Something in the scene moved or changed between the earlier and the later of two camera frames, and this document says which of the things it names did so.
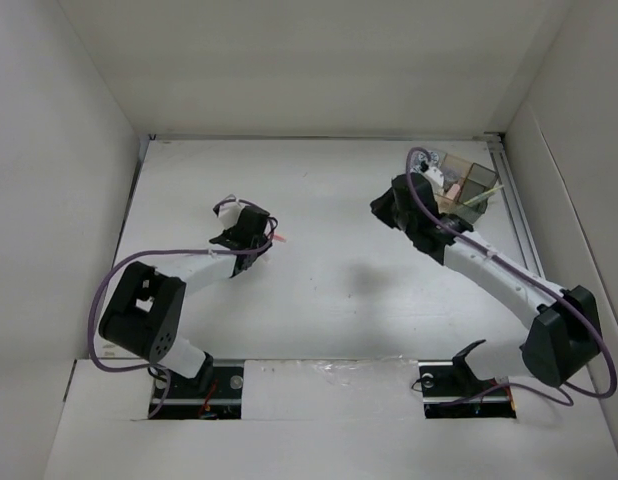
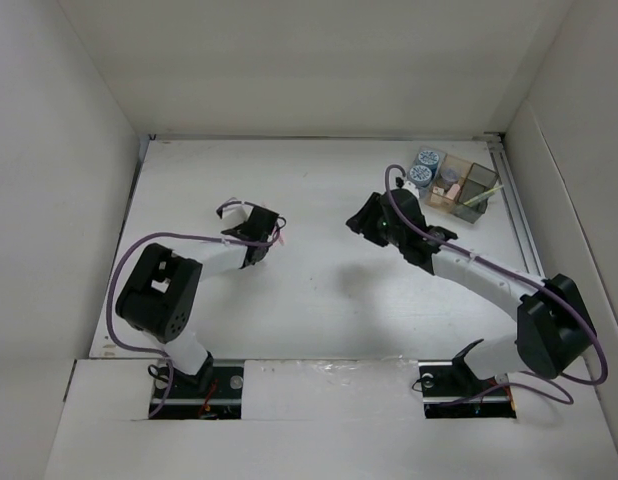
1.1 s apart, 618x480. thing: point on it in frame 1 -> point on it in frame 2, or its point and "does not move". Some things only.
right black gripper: (381, 205) -> (364, 220)
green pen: (481, 195) does not move
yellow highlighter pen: (484, 195) does not move
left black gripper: (226, 234) does not move
